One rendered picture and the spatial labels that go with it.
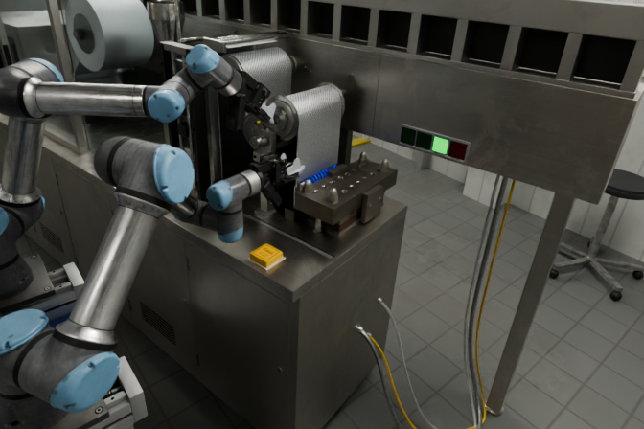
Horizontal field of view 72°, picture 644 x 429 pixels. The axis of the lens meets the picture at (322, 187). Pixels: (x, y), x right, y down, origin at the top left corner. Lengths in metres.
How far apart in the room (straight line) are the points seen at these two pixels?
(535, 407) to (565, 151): 1.32
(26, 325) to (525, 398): 2.00
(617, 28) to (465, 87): 0.40
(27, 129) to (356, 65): 1.03
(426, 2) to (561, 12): 0.38
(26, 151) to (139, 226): 0.59
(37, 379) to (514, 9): 1.39
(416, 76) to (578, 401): 1.67
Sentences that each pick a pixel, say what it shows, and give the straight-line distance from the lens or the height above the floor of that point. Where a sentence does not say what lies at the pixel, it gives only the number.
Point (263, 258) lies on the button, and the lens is 1.34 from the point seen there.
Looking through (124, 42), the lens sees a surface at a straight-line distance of 2.22.
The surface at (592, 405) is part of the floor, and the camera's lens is 2.53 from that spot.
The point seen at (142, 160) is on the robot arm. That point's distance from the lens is 0.97.
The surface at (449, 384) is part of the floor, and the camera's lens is 2.32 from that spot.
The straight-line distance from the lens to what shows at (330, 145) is 1.61.
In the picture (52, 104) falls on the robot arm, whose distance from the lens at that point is 1.23.
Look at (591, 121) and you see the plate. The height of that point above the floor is 1.37.
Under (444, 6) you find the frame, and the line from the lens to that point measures 1.48.
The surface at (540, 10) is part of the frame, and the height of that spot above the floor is 1.62.
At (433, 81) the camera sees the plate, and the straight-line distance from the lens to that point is 1.50.
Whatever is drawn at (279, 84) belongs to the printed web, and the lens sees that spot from 1.69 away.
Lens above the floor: 1.71
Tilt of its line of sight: 27 degrees down
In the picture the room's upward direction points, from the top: 3 degrees clockwise
